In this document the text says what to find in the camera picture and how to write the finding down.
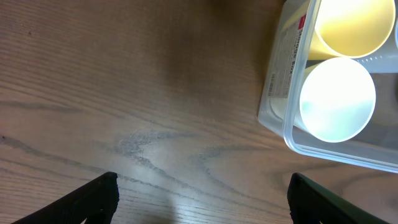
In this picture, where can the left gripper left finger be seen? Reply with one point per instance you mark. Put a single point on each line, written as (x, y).
(94, 202)

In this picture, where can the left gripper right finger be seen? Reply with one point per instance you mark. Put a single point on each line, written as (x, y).
(310, 202)

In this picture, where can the clear plastic storage container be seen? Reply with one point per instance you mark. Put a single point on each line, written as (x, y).
(376, 145)

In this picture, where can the white plastic cup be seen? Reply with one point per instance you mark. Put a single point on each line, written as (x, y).
(336, 100)

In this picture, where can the yellow plastic cup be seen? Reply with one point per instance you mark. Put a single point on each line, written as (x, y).
(343, 28)

